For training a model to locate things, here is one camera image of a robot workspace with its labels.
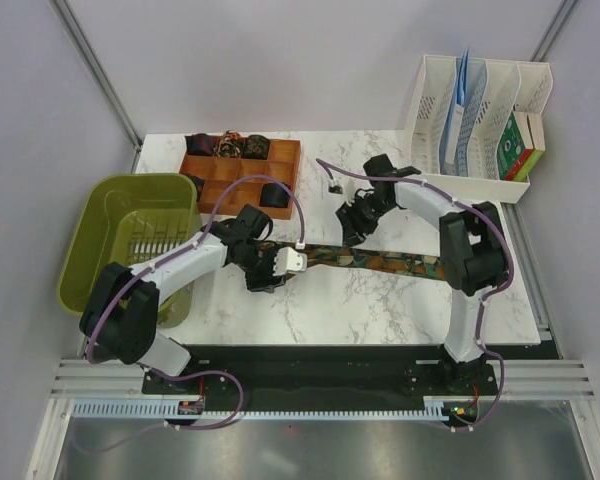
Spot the green white book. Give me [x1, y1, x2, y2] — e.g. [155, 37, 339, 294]
[496, 111, 533, 181]

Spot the wooden compartment tray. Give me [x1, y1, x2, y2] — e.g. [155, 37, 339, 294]
[179, 135, 301, 220]

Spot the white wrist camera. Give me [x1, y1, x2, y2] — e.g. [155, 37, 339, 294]
[328, 178, 357, 205]
[273, 247, 308, 276]

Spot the rolled dark gold tie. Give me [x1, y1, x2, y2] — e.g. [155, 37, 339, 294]
[242, 134, 270, 160]

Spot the olive green plastic basket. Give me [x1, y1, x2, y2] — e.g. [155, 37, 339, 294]
[57, 173, 202, 316]

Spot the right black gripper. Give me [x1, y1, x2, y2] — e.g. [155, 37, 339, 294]
[336, 193, 395, 250]

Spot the white plastic file organizer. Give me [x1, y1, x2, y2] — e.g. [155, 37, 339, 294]
[405, 55, 553, 204]

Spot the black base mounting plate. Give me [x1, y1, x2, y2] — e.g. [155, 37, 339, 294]
[142, 345, 498, 410]

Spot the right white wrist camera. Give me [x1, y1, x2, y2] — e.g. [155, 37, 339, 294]
[328, 178, 357, 205]

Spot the rolled navy red tie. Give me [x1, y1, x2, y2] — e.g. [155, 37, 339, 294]
[185, 133, 215, 156]

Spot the floral brown green tie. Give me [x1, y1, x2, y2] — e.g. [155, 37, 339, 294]
[302, 244, 445, 281]

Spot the red spine book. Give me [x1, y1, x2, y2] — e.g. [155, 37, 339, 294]
[514, 113, 546, 182]

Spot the white slotted cable duct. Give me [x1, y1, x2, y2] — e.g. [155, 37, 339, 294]
[72, 397, 477, 421]

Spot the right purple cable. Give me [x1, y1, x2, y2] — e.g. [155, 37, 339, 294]
[315, 158, 512, 434]

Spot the blue paper folder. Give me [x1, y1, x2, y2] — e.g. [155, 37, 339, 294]
[439, 49, 488, 177]

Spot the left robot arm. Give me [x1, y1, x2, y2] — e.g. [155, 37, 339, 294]
[80, 205, 306, 393]

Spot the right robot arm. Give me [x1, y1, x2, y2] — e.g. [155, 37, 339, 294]
[329, 154, 514, 394]

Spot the rolled multicolour patterned tie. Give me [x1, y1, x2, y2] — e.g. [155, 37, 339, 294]
[215, 130, 244, 158]

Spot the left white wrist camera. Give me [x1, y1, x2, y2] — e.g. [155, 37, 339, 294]
[273, 247, 308, 276]

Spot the aluminium rail frame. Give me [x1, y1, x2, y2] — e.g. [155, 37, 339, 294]
[25, 360, 595, 479]

